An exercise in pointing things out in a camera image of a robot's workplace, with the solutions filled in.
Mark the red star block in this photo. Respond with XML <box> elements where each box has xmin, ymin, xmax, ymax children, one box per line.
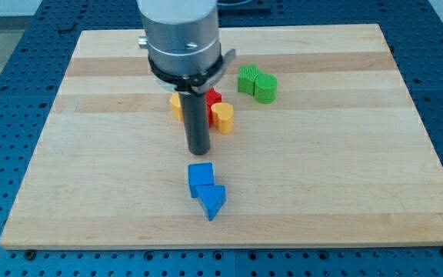
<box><xmin>205</xmin><ymin>88</ymin><xmax>222</xmax><ymax>127</ymax></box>

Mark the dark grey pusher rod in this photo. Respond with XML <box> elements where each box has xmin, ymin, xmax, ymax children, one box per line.
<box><xmin>179</xmin><ymin>92</ymin><xmax>210</xmax><ymax>155</ymax></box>

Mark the black flange mounting ring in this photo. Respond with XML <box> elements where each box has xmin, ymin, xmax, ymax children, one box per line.
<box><xmin>148</xmin><ymin>48</ymin><xmax>236</xmax><ymax>95</ymax></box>

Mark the light wooden board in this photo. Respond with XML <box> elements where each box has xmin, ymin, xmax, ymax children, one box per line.
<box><xmin>0</xmin><ymin>24</ymin><xmax>443</xmax><ymax>249</ymax></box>

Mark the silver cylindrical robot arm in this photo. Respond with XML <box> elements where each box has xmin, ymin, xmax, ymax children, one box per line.
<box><xmin>137</xmin><ymin>0</ymin><xmax>236</xmax><ymax>155</ymax></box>

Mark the yellow heart block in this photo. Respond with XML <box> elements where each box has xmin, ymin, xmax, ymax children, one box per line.
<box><xmin>211</xmin><ymin>102</ymin><xmax>235</xmax><ymax>134</ymax></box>

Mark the blue cube block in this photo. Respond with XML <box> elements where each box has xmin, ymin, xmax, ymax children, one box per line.
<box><xmin>188</xmin><ymin>162</ymin><xmax>215</xmax><ymax>198</ymax></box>

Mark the blue triangle block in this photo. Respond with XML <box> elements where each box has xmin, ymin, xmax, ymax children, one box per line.
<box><xmin>196</xmin><ymin>185</ymin><xmax>226</xmax><ymax>222</ymax></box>

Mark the green heart block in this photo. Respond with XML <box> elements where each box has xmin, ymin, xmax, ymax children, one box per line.
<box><xmin>254</xmin><ymin>74</ymin><xmax>278</xmax><ymax>104</ymax></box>

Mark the yellow block behind rod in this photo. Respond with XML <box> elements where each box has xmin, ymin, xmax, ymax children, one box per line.
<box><xmin>169</xmin><ymin>92</ymin><xmax>183</xmax><ymax>122</ymax></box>

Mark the green star block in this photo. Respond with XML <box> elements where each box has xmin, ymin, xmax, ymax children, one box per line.
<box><xmin>238</xmin><ymin>64</ymin><xmax>263</xmax><ymax>95</ymax></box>

